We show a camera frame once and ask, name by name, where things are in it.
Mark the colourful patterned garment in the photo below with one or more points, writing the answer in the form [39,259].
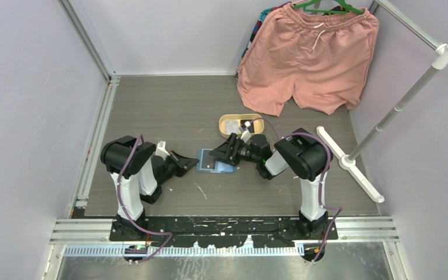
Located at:
[264,13]

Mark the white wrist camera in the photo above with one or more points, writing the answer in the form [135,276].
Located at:
[161,150]
[244,134]

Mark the dark card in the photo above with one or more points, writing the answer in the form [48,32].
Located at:
[205,160]

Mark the pink shorts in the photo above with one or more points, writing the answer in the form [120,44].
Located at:
[319,61]

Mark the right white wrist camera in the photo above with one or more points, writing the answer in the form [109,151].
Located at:
[244,134]

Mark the white clothes rack stand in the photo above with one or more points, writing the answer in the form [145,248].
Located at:
[348,161]

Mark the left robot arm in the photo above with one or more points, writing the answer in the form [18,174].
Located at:
[139,169]

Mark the blue card holder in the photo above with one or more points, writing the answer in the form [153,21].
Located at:
[216,166]

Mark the green clothes hanger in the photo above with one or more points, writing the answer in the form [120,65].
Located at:
[319,7]

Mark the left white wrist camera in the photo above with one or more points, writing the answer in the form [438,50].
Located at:
[161,150]

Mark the beige oval tray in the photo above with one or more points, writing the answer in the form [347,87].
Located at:
[258,125]

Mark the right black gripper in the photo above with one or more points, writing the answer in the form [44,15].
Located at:
[224,153]

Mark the aluminium front rail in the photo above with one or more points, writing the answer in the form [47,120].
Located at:
[90,238]

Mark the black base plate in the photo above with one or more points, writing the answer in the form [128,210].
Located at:
[224,230]

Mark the black credit card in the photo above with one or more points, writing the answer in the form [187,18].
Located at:
[247,124]

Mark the white credit card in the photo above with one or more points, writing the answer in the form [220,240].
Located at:
[231,126]

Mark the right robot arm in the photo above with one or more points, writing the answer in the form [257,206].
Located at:
[301,152]

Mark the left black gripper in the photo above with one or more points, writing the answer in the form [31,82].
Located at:
[185,163]

